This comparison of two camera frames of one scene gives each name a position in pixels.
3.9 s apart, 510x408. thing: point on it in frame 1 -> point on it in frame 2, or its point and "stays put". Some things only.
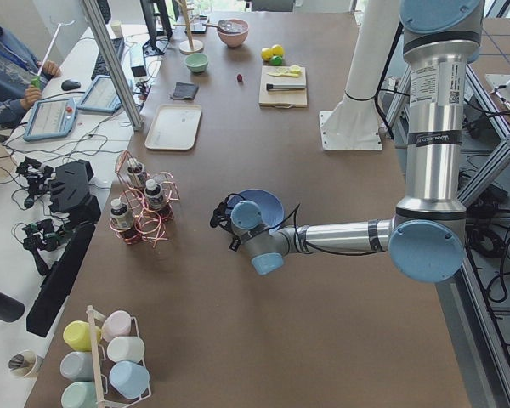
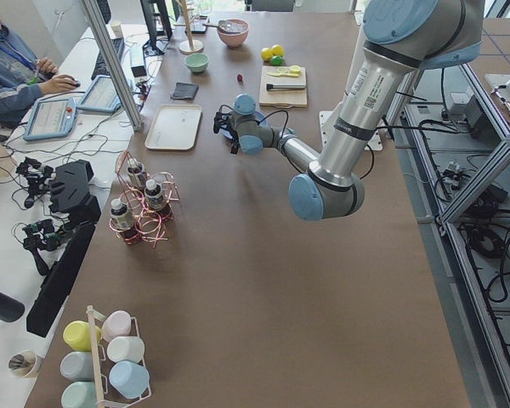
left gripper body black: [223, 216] -> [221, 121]
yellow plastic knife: [289, 73] stays put
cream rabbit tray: [174, 127] stays put
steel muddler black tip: [284, 87] stays put
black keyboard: [101, 68] stays put
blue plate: [272, 212] -> [259, 115]
